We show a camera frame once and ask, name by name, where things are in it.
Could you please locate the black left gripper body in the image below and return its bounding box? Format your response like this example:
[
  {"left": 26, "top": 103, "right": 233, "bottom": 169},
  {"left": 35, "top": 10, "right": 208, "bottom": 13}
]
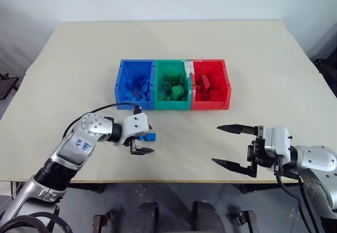
[{"left": 122, "top": 135, "right": 141, "bottom": 148}]

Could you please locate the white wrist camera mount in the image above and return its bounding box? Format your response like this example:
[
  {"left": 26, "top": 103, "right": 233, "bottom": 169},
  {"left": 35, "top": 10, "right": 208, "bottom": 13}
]
[
  {"left": 264, "top": 125, "right": 293, "bottom": 163},
  {"left": 122, "top": 113, "right": 150, "bottom": 147}
]

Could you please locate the blue plastic bin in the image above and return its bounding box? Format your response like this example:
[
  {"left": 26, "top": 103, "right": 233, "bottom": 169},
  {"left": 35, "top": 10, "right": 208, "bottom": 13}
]
[{"left": 114, "top": 59, "right": 156, "bottom": 111}]

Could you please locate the black background stand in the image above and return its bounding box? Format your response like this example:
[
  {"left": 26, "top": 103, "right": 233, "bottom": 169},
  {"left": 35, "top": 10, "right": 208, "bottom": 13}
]
[{"left": 0, "top": 72, "right": 19, "bottom": 102}]

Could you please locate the small blue toy block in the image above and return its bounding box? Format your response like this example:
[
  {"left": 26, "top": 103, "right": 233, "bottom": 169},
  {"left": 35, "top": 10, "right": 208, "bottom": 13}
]
[{"left": 137, "top": 133, "right": 158, "bottom": 143}]

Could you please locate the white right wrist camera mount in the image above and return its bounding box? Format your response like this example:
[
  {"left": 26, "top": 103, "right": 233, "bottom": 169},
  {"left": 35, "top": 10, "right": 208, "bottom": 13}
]
[{"left": 264, "top": 125, "right": 293, "bottom": 163}]

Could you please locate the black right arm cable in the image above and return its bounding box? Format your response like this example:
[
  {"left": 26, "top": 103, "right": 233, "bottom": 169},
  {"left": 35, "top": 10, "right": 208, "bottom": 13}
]
[{"left": 273, "top": 161, "right": 325, "bottom": 233}]

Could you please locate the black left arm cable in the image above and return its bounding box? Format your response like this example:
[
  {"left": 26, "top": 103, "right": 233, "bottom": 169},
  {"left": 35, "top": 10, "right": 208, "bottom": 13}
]
[{"left": 64, "top": 103, "right": 142, "bottom": 138}]

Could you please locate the white tape strip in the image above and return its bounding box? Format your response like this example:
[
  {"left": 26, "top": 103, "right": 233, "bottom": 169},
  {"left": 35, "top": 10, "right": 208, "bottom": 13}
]
[{"left": 183, "top": 59, "right": 194, "bottom": 83}]

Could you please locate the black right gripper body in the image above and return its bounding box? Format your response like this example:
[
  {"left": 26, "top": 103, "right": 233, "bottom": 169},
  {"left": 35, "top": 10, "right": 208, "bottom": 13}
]
[{"left": 246, "top": 125, "right": 270, "bottom": 167}]

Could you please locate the black table caster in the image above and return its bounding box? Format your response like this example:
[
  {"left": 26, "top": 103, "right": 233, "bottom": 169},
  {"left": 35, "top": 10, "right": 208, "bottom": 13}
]
[
  {"left": 93, "top": 208, "right": 117, "bottom": 233},
  {"left": 231, "top": 210, "right": 258, "bottom": 233}
]

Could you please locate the light green studded block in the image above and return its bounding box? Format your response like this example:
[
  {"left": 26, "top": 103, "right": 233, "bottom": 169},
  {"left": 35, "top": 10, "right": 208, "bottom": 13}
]
[{"left": 171, "top": 85, "right": 185, "bottom": 100}]

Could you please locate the black background equipment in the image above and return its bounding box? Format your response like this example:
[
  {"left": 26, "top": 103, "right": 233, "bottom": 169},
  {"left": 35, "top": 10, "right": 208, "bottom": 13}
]
[{"left": 314, "top": 57, "right": 337, "bottom": 99}]

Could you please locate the green plastic bin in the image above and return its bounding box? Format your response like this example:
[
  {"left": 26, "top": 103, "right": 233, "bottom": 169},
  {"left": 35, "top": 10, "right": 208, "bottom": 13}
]
[{"left": 153, "top": 59, "right": 193, "bottom": 111}]

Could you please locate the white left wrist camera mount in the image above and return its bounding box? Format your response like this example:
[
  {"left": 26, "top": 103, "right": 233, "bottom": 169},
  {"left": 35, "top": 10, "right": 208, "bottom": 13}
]
[{"left": 122, "top": 113, "right": 150, "bottom": 147}]

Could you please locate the curved red block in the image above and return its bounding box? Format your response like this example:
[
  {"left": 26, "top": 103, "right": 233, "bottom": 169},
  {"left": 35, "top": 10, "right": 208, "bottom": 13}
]
[{"left": 196, "top": 74, "right": 212, "bottom": 89}]

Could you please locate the black cable bundle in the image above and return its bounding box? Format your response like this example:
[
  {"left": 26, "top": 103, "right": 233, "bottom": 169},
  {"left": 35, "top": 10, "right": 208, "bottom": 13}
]
[{"left": 0, "top": 211, "right": 74, "bottom": 233}]

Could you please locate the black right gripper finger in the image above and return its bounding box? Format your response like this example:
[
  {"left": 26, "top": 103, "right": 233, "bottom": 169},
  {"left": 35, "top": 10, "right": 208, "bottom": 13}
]
[
  {"left": 211, "top": 158, "right": 258, "bottom": 178},
  {"left": 216, "top": 124, "right": 260, "bottom": 137}
]

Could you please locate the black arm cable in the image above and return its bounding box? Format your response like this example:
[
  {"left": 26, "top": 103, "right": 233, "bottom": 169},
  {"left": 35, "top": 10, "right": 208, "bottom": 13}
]
[
  {"left": 64, "top": 103, "right": 142, "bottom": 138},
  {"left": 273, "top": 161, "right": 325, "bottom": 233}
]

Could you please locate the red plastic bin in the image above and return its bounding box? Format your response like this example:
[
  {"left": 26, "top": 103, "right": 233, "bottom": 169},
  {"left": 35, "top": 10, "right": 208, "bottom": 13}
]
[{"left": 190, "top": 58, "right": 233, "bottom": 111}]

